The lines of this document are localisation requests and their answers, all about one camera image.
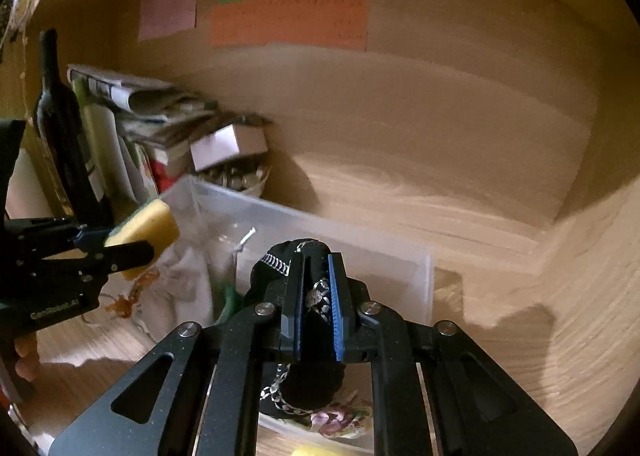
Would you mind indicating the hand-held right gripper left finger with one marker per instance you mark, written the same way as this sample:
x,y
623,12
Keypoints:
x,y
299,321

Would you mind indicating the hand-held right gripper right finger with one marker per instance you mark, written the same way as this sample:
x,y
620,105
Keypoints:
x,y
338,316

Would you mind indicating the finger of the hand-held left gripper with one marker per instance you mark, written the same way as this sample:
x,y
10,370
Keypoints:
x,y
92,238
127,256

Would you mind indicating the yellow sponge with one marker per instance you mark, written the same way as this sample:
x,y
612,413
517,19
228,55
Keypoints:
x,y
150,223

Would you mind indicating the clear plastic storage bin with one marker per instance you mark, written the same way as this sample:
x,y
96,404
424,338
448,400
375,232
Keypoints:
x,y
360,248

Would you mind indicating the green soft item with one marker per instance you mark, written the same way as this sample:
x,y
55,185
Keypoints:
x,y
229,303

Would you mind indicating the person's left hand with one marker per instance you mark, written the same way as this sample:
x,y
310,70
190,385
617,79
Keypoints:
x,y
27,361

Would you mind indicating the white cloth with orange print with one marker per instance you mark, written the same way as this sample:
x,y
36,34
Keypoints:
x,y
185,281

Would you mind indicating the white paper roll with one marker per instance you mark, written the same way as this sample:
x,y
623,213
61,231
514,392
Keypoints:
x,y
107,155

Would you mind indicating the red and white carton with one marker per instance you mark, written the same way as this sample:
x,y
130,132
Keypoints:
x,y
167,168

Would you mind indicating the floral patterned cloth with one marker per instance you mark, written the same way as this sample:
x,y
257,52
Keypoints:
x,y
340,418

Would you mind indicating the dark wine bottle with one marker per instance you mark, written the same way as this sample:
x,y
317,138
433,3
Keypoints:
x,y
60,125

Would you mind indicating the yellow flat item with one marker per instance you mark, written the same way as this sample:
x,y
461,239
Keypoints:
x,y
315,452

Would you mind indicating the basket of small items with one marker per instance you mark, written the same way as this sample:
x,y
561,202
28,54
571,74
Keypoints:
x,y
240,180

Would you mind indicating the small cardboard box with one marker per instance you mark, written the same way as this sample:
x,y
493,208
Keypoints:
x,y
227,145

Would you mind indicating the stack of folded newspapers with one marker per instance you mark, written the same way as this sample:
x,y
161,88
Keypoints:
x,y
145,95

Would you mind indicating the pink paper note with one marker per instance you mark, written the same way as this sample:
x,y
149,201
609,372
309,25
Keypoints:
x,y
167,8

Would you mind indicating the pale patterned cloth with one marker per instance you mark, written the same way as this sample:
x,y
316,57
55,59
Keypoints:
x,y
22,5

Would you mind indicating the orange paper note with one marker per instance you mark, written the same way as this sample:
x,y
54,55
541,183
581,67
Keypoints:
x,y
287,23

